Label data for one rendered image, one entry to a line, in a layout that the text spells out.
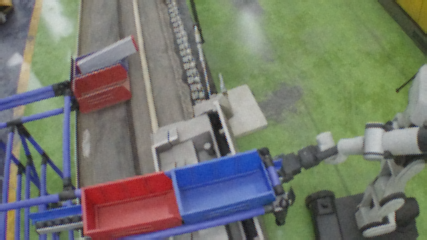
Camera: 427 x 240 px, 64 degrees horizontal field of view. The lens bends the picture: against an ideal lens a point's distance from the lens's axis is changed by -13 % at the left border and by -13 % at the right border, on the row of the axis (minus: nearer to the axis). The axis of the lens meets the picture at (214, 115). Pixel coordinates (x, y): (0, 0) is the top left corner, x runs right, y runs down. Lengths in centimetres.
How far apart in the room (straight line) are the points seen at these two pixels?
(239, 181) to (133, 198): 37
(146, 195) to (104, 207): 16
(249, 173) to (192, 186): 20
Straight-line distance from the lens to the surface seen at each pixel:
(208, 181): 134
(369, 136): 139
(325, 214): 239
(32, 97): 179
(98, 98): 229
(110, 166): 210
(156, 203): 135
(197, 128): 182
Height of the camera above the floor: 238
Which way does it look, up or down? 51 degrees down
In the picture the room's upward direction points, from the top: 14 degrees counter-clockwise
